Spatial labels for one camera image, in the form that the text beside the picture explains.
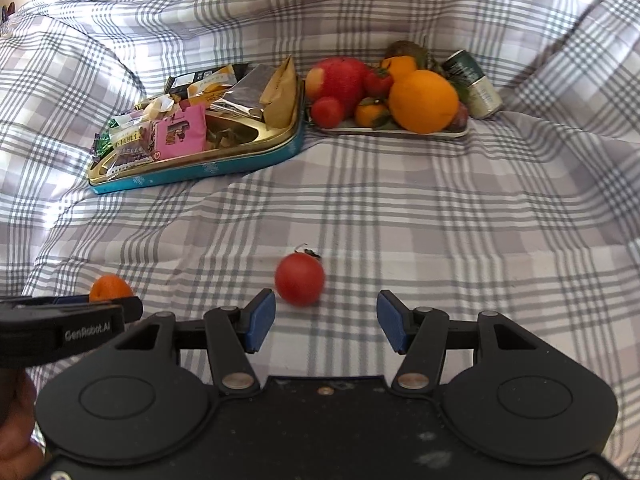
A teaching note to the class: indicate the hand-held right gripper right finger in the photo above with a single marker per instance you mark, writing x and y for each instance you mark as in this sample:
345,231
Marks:
392,321

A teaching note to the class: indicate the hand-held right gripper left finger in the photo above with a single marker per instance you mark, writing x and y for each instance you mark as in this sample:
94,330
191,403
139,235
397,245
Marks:
260,321

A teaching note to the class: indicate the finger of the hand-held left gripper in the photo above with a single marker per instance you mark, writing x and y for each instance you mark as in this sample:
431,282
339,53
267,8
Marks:
131,309

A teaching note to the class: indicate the person's left hand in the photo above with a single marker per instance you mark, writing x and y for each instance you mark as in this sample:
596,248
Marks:
15,425

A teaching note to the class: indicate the grey plaid blanket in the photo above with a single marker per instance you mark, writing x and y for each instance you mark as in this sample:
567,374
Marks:
450,210

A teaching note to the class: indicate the brown snack packet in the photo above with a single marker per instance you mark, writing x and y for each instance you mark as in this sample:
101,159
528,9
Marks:
127,157

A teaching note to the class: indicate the blue snack tin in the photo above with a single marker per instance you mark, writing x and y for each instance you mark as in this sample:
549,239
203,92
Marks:
200,172

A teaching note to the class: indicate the green candy wrapper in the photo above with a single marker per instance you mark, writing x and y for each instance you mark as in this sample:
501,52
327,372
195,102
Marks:
102,145

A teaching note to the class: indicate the pink snack packet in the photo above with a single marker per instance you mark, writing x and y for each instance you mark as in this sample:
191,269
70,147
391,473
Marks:
180,132

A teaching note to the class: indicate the white plate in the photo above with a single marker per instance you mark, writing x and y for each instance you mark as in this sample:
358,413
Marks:
350,131

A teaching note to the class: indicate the small mandarin with leaf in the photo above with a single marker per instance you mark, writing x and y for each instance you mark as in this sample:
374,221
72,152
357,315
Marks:
371,112

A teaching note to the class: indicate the purple plum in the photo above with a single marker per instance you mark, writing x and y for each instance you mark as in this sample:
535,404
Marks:
462,115

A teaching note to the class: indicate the red cherry tomato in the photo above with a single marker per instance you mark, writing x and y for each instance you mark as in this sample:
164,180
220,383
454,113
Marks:
327,112

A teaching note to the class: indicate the big orange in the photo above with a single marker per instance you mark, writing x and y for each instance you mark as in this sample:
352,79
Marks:
424,101

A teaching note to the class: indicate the tan paper packet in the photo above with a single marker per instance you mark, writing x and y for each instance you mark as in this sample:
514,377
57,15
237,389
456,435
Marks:
281,92

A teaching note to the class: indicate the silver foil packet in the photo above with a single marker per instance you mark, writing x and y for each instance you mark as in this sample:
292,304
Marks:
245,91

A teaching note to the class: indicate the black snack packet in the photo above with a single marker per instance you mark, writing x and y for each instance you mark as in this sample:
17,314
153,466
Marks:
182,80

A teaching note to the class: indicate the red tomato with green stem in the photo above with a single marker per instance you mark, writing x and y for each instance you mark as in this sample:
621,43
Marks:
377,81

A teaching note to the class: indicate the yellow snack packet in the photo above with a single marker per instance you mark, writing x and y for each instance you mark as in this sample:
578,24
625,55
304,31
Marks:
215,82

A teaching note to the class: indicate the red apple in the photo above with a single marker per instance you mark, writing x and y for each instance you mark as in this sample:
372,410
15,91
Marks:
340,80

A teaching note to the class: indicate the green drink can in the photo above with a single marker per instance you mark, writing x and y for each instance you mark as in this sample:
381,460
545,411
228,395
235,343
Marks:
472,85

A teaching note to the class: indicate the brown kiwi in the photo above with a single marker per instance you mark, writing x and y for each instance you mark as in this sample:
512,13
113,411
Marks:
405,49

